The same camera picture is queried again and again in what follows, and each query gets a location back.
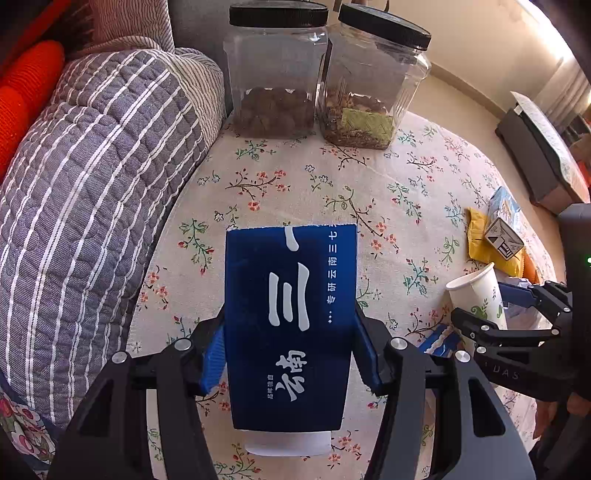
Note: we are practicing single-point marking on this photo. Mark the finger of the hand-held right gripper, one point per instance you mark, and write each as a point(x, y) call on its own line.
point(517, 293)
point(489, 334)

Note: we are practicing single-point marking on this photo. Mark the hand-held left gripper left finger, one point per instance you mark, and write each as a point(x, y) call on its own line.
point(212, 364)

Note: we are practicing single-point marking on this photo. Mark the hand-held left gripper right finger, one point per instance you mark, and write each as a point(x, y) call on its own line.
point(367, 350)

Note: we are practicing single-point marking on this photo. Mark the white paper cup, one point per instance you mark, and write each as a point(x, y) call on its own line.
point(475, 290)

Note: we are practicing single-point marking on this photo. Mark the yellow snack packet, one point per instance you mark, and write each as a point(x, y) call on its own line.
point(475, 240)

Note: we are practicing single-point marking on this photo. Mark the dark blue paper box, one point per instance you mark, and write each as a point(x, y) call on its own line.
point(286, 286)

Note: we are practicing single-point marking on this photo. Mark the person's right hand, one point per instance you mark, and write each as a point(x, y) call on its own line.
point(547, 415)

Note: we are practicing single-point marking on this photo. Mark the orange plush carrot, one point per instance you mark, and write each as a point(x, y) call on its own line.
point(533, 271)

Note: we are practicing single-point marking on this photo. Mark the blue white wrapper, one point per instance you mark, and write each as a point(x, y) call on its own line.
point(438, 341)

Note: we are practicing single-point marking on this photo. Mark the small grey white carton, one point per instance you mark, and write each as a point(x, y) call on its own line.
point(503, 237)

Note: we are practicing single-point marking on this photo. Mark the light blue packet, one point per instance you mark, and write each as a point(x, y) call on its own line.
point(503, 205)

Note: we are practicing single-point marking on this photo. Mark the dark low cabinet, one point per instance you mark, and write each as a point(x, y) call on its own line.
point(526, 157)

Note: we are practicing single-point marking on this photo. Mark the patterned cabinet cover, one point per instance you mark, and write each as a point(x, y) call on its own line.
point(549, 134)

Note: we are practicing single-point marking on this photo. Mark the pale curtain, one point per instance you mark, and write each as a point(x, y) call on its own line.
point(572, 97)

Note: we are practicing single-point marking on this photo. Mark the red floral cloth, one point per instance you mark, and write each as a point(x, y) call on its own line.
point(23, 424)

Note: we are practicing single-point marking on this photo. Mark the grey white striped quilt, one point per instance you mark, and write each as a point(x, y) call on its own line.
point(92, 194)

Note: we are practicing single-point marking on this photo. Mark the clear jar with green packet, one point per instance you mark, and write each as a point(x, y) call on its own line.
point(360, 124)

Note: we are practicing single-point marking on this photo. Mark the clear jar with dark snacks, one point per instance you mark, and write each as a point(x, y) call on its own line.
point(274, 110)

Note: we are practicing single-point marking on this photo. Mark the pink striped cloth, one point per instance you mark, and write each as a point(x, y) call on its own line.
point(124, 23)

